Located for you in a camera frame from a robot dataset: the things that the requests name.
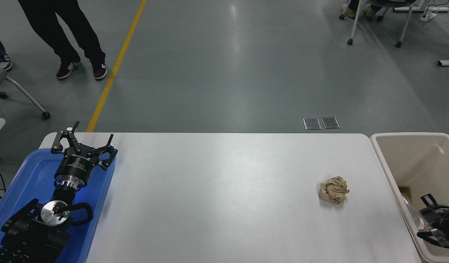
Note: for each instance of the large pale plastic bin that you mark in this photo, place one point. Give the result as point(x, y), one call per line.
point(422, 164)

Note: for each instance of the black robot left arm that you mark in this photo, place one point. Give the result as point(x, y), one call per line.
point(30, 237)

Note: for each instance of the white power strip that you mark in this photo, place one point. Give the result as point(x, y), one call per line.
point(428, 16)

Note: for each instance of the brown cardboard piece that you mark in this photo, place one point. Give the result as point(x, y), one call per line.
point(404, 193)

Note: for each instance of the silver floor plate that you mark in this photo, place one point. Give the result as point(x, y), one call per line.
point(312, 123)
point(330, 122)

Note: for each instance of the blue plastic tray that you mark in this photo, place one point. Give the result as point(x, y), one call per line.
point(30, 171)

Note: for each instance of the white desk foot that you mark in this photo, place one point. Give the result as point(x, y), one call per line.
point(422, 9)

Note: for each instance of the clear plastic bottle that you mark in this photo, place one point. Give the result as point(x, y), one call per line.
point(412, 215)

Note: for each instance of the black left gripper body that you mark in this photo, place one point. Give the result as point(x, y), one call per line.
point(77, 165)

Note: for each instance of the tan paper ball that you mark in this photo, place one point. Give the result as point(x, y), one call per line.
point(333, 190)

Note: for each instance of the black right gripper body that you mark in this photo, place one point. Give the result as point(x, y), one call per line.
point(438, 218)

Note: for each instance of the white wheeled chair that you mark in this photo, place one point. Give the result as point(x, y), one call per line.
point(356, 22)

